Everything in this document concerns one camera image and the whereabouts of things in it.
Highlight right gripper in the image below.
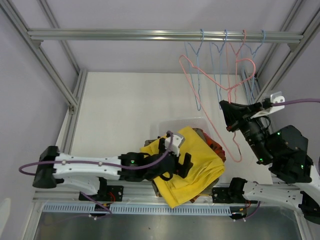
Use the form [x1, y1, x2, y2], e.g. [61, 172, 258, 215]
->
[218, 100, 272, 163]

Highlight orange brown camouflage trousers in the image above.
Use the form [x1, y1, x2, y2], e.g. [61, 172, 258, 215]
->
[190, 128, 226, 203]

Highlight blue hanger with orange trousers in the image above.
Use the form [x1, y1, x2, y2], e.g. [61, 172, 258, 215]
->
[209, 29, 228, 103]

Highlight blue hanger with camo trousers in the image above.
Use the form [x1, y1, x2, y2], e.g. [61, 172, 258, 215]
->
[183, 28, 204, 112]

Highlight pink wire hanger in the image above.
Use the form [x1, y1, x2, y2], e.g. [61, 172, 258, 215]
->
[178, 54, 257, 163]

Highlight grey yellow camouflage trousers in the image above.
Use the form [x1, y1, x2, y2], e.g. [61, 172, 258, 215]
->
[144, 127, 212, 203]

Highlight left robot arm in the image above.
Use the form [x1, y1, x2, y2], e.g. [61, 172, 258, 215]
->
[32, 134, 193, 201]

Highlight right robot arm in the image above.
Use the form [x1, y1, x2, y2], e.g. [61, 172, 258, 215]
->
[212, 98, 320, 224]

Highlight white plastic basket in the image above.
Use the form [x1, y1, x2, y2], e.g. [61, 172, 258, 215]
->
[158, 117, 212, 139]

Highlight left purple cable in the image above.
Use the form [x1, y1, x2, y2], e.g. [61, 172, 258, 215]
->
[19, 130, 175, 176]

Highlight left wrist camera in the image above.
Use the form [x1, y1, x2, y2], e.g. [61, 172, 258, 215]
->
[164, 133, 185, 157]

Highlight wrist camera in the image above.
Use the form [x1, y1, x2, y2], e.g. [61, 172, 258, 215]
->
[164, 133, 185, 157]
[250, 91, 285, 119]

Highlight right aluminium frame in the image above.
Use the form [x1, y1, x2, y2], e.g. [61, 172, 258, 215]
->
[238, 0, 320, 186]

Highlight aluminium frame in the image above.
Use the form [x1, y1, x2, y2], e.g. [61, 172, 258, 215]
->
[238, 0, 320, 186]
[0, 0, 88, 154]

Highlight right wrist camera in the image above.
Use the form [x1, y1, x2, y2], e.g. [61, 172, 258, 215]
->
[250, 91, 285, 119]

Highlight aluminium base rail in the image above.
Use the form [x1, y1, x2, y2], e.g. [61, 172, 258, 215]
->
[31, 181, 305, 206]

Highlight white slotted cable duct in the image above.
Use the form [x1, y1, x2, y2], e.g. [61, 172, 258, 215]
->
[42, 203, 232, 216]

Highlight aluminium hanging rail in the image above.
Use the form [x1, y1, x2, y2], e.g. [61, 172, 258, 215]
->
[27, 28, 304, 44]

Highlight left aluminium frame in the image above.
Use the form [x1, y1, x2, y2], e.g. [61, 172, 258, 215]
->
[0, 0, 88, 154]

